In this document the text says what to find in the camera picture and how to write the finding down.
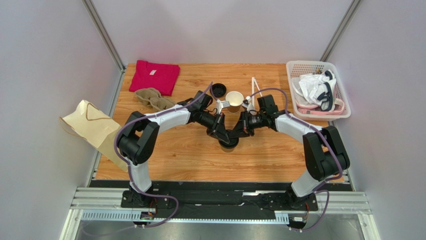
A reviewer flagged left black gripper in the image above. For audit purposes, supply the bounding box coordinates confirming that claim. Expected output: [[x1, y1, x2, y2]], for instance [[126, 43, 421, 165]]
[[197, 109, 229, 144]]

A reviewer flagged black cup lid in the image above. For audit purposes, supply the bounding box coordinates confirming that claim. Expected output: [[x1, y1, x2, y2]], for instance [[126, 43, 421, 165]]
[[211, 83, 227, 98], [218, 137, 239, 145]]

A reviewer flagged brown paper cup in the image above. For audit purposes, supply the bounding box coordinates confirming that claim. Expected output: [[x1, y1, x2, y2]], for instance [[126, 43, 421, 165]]
[[225, 91, 245, 114], [220, 142, 238, 153]]

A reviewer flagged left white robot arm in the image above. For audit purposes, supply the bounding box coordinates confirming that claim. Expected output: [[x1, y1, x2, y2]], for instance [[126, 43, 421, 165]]
[[113, 91, 231, 202]]

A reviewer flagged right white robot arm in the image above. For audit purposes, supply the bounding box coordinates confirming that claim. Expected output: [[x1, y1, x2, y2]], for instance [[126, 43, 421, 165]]
[[228, 94, 350, 198]]

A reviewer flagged pulp cup carrier tray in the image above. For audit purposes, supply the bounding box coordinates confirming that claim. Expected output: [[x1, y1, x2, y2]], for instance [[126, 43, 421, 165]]
[[134, 87, 176, 112]]

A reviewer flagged folded red cloth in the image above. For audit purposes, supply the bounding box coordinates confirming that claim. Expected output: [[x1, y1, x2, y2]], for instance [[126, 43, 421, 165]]
[[129, 60, 181, 96]]

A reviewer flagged white plastic basket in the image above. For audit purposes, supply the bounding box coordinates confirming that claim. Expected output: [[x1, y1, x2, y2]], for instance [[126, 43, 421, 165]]
[[286, 60, 352, 122]]

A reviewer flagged white crumpled garment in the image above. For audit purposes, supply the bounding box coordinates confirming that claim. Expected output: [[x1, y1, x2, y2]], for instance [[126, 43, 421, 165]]
[[291, 69, 337, 111]]

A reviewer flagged brown paper bag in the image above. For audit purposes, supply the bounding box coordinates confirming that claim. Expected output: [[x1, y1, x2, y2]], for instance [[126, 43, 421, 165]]
[[59, 99, 128, 173]]

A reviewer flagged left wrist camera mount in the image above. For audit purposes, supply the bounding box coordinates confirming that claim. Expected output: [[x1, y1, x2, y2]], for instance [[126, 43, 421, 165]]
[[215, 99, 230, 114]]

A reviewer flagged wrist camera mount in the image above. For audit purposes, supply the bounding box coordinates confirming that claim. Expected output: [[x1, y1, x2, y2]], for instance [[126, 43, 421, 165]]
[[241, 96, 256, 115], [215, 99, 230, 114]]

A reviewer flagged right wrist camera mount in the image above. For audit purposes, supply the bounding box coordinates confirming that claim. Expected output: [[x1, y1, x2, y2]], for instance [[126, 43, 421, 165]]
[[241, 96, 256, 115]]

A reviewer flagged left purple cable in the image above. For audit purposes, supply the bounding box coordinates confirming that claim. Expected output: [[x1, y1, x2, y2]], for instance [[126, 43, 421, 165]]
[[113, 81, 214, 231]]

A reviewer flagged purple cable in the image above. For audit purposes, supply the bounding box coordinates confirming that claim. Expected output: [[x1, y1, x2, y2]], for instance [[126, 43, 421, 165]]
[[246, 87, 344, 232], [113, 81, 214, 231]]

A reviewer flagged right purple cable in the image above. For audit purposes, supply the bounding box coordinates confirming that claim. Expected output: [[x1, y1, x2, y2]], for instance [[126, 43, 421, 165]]
[[246, 87, 344, 232]]

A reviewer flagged pink strap item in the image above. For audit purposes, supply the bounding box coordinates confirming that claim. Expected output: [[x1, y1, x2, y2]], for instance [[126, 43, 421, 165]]
[[297, 98, 346, 116]]

